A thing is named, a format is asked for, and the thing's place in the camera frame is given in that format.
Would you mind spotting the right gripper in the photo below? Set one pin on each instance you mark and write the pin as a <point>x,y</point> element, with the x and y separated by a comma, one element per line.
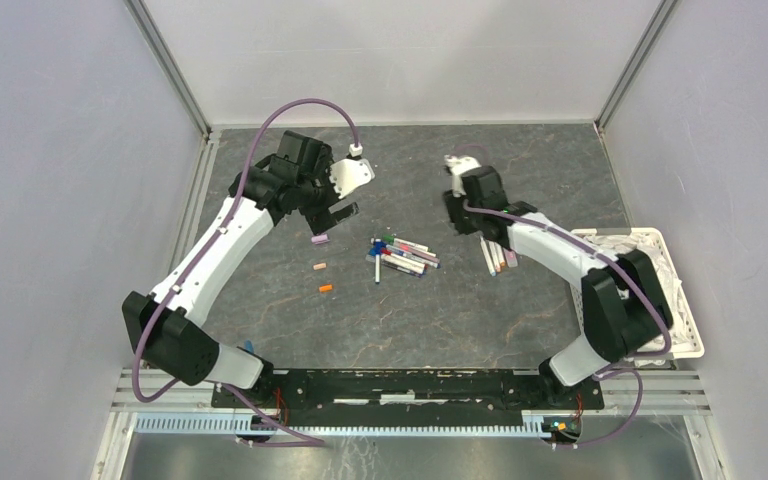
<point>453,203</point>

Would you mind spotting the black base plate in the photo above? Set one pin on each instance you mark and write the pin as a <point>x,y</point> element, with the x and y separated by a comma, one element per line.
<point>419,397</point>

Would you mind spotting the blue capped marker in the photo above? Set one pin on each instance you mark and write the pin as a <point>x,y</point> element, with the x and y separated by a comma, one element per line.
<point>417,267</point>

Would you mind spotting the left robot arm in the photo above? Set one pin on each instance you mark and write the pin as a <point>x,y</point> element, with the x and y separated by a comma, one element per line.
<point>165,326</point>

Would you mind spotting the green capped marker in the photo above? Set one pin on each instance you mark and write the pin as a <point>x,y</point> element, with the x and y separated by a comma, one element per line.
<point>394,240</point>

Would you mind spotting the dark purple pen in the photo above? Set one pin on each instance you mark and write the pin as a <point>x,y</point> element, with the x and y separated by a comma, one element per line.
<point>386,264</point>

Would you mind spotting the white cloth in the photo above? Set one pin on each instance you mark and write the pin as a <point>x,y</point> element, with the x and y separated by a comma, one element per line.
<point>650,241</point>

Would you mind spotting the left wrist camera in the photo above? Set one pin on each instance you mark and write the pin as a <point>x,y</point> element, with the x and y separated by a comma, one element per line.
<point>351,173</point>

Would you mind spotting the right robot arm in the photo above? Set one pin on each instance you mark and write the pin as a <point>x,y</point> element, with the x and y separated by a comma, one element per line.
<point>624,306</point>

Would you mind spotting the light blue capped pen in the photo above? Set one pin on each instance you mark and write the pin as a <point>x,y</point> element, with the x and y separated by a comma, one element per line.
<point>486,252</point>

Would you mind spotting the orange capped marker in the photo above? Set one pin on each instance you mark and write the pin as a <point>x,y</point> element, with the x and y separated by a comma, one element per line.
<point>497,256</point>

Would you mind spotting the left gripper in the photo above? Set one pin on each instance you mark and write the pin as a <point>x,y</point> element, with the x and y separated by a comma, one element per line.
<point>321,219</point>

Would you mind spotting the slotted cable duct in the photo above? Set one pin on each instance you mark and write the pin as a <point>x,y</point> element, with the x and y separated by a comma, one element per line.
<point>241,424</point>

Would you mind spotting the pink highlighter pen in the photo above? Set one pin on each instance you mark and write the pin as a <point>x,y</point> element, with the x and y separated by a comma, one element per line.
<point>510,258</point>

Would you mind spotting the red capped marker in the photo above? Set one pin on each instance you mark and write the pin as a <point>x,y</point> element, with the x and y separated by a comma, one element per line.
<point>433,263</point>

